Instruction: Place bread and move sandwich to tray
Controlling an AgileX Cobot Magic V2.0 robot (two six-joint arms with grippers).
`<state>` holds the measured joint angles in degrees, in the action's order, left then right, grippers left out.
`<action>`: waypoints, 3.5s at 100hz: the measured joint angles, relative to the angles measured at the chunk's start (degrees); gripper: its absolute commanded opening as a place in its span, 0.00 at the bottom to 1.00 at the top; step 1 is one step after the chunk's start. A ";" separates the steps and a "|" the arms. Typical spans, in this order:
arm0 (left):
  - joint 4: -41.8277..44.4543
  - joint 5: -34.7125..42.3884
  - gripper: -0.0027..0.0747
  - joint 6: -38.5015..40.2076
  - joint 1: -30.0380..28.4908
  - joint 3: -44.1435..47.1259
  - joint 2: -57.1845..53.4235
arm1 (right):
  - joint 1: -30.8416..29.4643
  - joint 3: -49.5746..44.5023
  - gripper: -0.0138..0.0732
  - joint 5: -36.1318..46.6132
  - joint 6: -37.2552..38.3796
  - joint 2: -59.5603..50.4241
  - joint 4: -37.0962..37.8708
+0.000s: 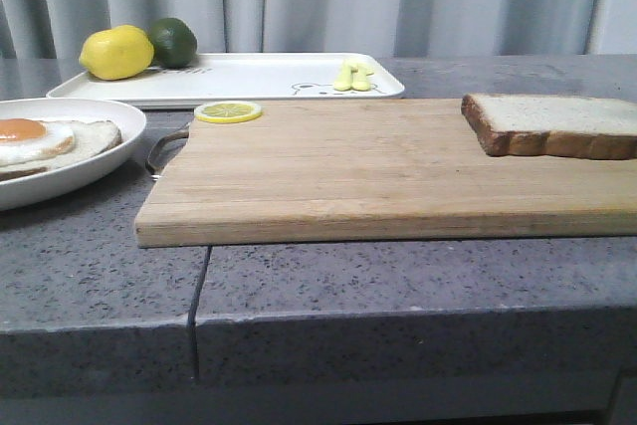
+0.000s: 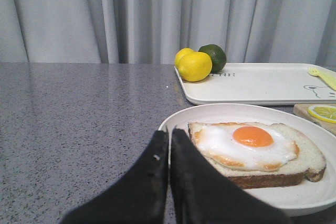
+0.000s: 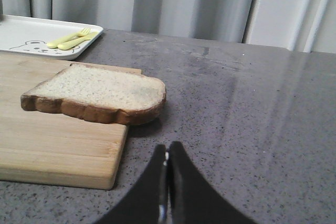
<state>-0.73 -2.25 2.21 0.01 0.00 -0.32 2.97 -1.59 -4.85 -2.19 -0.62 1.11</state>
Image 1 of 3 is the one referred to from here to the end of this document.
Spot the white bread slice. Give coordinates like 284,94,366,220
461,94,636,160

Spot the white round plate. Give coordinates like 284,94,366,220
1,98,146,211

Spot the white rectangular tray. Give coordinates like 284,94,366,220
47,53,405,110

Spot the bottom bread slice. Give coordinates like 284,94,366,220
1,120,121,181

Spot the wooden cutting board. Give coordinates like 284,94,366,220
134,99,636,247

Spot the light green plastic piece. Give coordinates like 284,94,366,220
332,60,374,92

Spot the yellow lemon slice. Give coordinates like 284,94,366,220
194,101,263,124

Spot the green lime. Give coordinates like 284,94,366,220
147,17,198,69

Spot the fried egg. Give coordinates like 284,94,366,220
1,118,75,166

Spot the metal cutting board handle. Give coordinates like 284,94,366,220
144,122,190,181

